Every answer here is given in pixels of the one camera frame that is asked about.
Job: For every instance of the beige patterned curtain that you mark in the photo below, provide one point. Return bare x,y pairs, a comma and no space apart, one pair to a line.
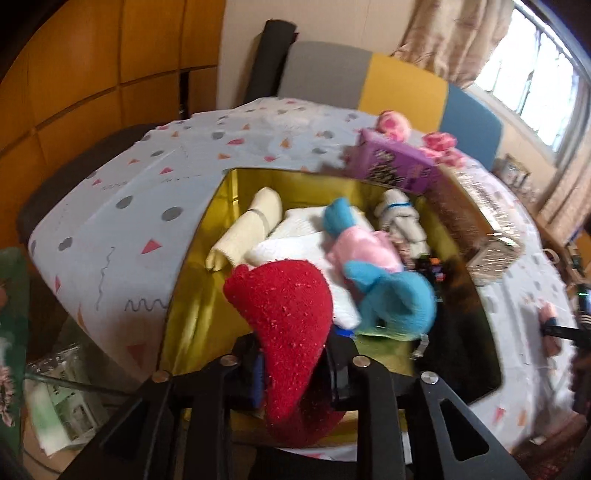
570,194
452,37

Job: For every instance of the beige cloth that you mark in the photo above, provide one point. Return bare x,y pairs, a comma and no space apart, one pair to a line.
249,221

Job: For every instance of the patterned grey tablecloth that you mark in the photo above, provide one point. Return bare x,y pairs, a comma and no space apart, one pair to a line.
115,221

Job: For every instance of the red fuzzy sock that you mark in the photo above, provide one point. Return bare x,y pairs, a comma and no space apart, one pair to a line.
286,323

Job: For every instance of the green floral cloth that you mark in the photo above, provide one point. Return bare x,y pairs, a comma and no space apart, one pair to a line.
11,323

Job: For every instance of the white green carton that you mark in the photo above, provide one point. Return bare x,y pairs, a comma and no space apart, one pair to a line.
64,406

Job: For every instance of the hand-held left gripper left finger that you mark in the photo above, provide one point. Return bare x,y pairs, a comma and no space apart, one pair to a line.
256,383

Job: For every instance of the white striped sock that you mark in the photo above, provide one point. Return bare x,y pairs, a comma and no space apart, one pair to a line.
397,217

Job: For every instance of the ornate gold tissue box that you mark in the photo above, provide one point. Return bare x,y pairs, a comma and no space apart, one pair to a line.
485,217

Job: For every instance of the blue plush toy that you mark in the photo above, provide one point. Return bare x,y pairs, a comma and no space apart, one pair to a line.
397,300

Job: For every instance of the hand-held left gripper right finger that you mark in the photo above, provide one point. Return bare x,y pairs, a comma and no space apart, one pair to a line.
364,383

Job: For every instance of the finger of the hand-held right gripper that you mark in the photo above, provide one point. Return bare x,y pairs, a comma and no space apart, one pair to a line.
561,331

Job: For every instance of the purple carton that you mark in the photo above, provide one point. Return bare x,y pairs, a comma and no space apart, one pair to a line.
392,161

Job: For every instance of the pink spotted plush toy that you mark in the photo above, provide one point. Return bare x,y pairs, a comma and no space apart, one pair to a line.
392,122

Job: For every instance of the gold storage box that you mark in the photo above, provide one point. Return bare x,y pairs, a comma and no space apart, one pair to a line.
295,189

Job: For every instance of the grey yellow blue chair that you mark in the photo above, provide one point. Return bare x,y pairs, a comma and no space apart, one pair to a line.
401,83

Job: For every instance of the orange wooden wardrobe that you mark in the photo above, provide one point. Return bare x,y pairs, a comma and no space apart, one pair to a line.
92,69

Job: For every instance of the window with white frame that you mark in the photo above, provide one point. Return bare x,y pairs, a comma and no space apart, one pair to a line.
531,78

